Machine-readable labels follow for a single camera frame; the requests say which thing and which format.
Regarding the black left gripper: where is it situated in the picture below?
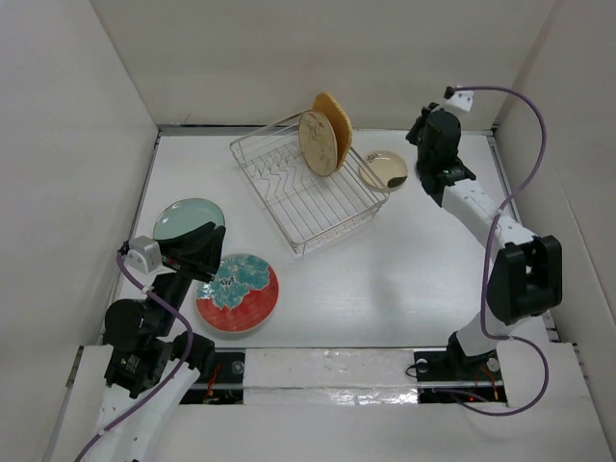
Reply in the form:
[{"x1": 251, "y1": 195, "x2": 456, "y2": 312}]
[{"x1": 149, "y1": 219, "x2": 225, "y2": 333}]

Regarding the red teal flower plate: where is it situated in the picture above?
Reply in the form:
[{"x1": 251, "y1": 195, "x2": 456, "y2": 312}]
[{"x1": 195, "y1": 253, "x2": 279, "y2": 334}]

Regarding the orange ribbed rectangular plate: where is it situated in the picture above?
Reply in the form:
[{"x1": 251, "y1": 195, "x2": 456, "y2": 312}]
[{"x1": 313, "y1": 91, "x2": 353, "y2": 170}]

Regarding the beige bird painted plate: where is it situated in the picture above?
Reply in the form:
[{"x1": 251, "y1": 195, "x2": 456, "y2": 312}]
[{"x1": 298, "y1": 110, "x2": 338, "y2": 176}]

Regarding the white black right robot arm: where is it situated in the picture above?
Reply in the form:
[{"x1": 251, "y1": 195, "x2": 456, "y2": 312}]
[{"x1": 406, "y1": 103, "x2": 562, "y2": 378}]

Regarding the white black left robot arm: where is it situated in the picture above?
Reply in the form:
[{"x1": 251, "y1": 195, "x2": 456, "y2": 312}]
[{"x1": 76, "y1": 221, "x2": 226, "y2": 461}]

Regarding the cream oval dish green patch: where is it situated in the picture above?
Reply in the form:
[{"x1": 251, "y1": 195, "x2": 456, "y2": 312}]
[{"x1": 359, "y1": 150, "x2": 408, "y2": 193}]

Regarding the light green round plate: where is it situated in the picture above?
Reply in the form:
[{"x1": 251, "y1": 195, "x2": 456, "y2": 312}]
[{"x1": 153, "y1": 198, "x2": 225, "y2": 240}]

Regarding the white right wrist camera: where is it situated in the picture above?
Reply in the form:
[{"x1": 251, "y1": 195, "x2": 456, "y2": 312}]
[{"x1": 443, "y1": 87, "x2": 475, "y2": 113}]

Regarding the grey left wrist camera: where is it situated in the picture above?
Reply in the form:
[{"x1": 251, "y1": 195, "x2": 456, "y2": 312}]
[{"x1": 119, "y1": 236, "x2": 163, "y2": 275}]

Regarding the metal wire dish rack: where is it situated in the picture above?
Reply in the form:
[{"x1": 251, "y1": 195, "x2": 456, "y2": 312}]
[{"x1": 229, "y1": 113, "x2": 389, "y2": 255}]

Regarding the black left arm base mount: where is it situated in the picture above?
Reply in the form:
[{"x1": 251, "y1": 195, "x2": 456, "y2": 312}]
[{"x1": 180, "y1": 348, "x2": 245, "y2": 405}]

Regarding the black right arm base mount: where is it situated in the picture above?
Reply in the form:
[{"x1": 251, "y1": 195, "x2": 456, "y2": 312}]
[{"x1": 405, "y1": 349, "x2": 507, "y2": 404}]

